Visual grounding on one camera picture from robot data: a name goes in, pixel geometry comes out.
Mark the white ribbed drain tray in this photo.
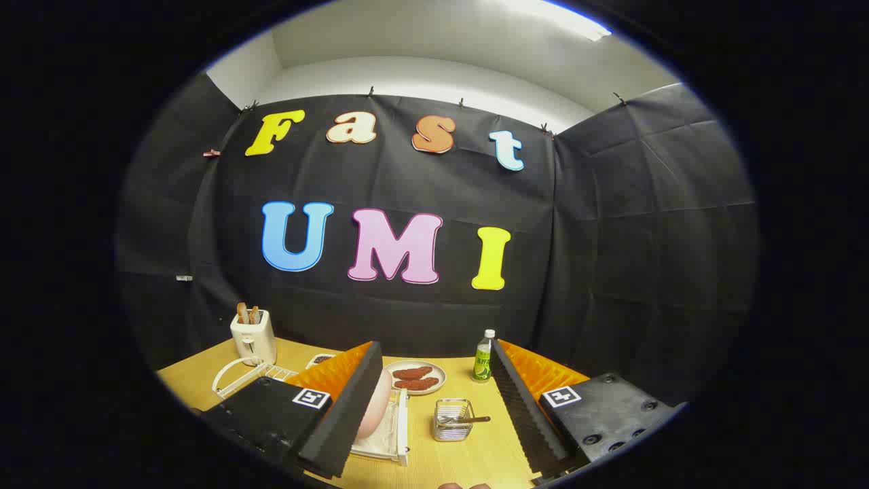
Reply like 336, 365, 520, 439
353, 401, 399, 457

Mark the metal wire basket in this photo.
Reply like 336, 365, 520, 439
432, 399, 475, 442

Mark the green label drink bottle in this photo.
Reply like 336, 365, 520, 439
473, 329, 496, 383

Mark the white wire dish rack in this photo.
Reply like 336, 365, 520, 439
212, 357, 410, 467

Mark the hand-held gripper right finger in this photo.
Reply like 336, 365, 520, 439
489, 338, 683, 484

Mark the pink plate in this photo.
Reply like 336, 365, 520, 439
356, 368, 393, 440

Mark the white round plate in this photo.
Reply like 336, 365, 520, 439
384, 360, 447, 396

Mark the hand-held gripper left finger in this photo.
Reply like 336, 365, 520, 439
200, 341, 384, 480

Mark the white toaster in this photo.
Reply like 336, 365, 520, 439
229, 309, 278, 367

